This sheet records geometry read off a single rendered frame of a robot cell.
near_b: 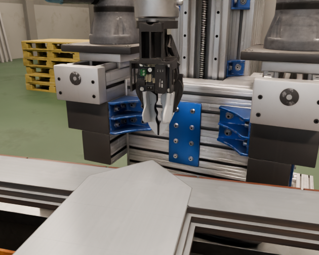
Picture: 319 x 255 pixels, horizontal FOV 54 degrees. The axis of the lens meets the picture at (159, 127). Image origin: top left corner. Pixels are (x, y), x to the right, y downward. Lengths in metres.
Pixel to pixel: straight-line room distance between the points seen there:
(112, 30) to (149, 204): 0.55
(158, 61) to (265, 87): 0.23
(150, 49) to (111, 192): 0.23
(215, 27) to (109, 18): 0.29
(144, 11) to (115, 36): 0.37
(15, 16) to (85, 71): 10.10
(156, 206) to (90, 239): 0.11
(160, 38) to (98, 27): 0.40
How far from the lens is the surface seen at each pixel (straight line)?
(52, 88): 5.34
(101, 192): 0.50
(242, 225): 0.46
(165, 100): 0.56
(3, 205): 0.86
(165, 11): 0.52
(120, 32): 0.90
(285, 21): 0.76
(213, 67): 0.89
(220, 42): 0.89
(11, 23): 10.75
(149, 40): 0.54
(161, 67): 0.51
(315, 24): 0.76
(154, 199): 0.48
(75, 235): 0.42
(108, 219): 0.44
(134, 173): 0.55
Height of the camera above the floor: 1.10
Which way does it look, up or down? 19 degrees down
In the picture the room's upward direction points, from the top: straight up
